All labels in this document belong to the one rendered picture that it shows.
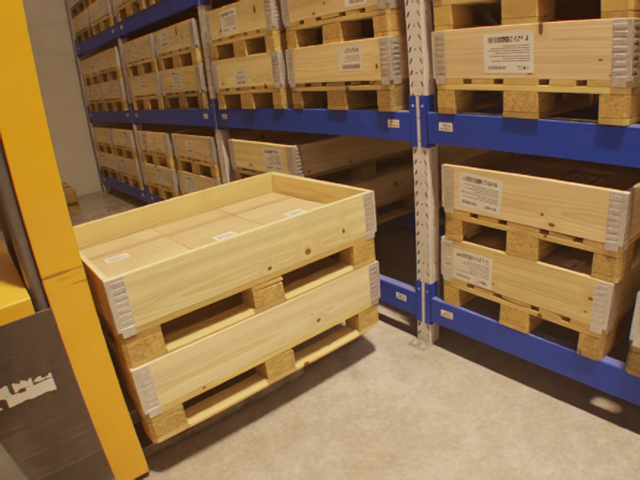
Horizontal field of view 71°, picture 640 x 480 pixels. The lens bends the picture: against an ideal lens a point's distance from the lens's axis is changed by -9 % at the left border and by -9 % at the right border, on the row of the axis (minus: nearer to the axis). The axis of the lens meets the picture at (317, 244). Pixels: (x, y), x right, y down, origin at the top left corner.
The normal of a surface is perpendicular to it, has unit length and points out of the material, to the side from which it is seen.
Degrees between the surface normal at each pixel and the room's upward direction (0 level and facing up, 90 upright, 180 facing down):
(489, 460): 0
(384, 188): 90
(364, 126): 90
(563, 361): 90
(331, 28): 90
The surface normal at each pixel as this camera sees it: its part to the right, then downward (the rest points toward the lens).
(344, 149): 0.62, 0.22
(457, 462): -0.10, -0.93
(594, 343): -0.79, 0.29
